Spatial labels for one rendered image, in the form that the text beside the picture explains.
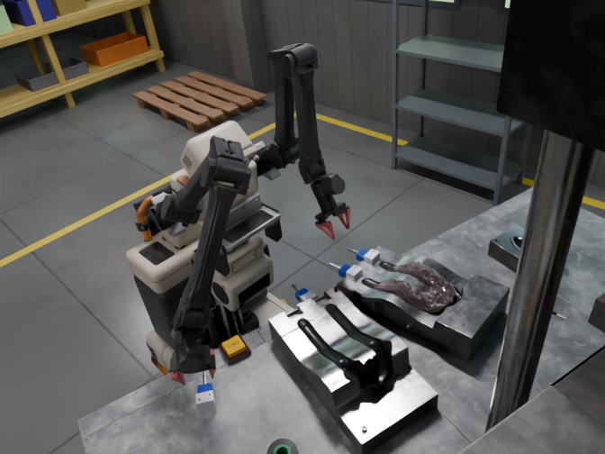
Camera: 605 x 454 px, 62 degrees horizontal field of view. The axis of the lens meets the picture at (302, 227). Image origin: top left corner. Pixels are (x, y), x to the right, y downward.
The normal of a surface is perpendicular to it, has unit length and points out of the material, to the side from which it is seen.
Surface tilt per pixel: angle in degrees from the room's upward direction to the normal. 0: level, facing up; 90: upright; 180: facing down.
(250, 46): 90
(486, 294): 0
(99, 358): 0
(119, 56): 90
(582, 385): 0
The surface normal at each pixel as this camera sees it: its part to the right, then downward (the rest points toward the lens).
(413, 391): -0.10, -0.80
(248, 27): 0.71, 0.36
